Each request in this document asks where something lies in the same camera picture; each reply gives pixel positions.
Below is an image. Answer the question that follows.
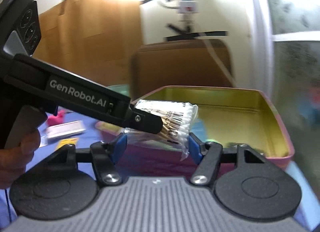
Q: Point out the cotton swab bag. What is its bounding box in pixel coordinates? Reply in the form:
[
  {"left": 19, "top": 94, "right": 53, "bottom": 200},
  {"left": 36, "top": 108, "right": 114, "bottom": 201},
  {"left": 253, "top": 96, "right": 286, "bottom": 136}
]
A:
[{"left": 124, "top": 99, "right": 199, "bottom": 160}]

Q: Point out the yellow card pack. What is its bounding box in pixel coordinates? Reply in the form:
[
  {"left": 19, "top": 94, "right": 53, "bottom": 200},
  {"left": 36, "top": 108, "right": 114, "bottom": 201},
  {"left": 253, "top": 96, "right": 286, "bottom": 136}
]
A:
[{"left": 56, "top": 137, "right": 79, "bottom": 150}]

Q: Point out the person's left hand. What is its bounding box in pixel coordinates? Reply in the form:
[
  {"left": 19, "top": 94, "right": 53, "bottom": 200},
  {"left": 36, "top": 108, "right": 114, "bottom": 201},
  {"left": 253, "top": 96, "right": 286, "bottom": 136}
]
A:
[{"left": 0, "top": 129, "right": 41, "bottom": 189}]

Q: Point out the pink towel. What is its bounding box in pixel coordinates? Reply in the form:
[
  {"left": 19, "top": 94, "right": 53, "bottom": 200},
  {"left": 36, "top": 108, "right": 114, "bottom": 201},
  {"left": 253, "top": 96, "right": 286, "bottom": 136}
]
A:
[{"left": 46, "top": 110, "right": 66, "bottom": 127}]

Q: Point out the pink tin box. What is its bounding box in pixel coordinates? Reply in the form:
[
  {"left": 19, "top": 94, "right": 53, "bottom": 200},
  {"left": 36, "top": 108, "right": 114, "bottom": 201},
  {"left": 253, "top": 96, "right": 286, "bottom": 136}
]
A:
[{"left": 96, "top": 85, "right": 296, "bottom": 170}]

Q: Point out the brown chair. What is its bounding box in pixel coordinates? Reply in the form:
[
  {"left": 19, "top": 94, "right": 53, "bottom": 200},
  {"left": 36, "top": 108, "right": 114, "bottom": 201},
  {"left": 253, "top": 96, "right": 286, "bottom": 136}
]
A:
[{"left": 129, "top": 39, "right": 234, "bottom": 100}]

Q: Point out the white power strip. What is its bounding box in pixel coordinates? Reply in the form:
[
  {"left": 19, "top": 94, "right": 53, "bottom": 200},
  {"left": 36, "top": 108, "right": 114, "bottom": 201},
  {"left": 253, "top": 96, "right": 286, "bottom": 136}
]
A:
[{"left": 178, "top": 0, "right": 198, "bottom": 14}]

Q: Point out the white power cable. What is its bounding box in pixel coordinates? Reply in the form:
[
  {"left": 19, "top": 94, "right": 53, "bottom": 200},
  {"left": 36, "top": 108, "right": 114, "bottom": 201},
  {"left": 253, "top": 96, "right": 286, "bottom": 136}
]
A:
[{"left": 159, "top": 0, "right": 237, "bottom": 86}]

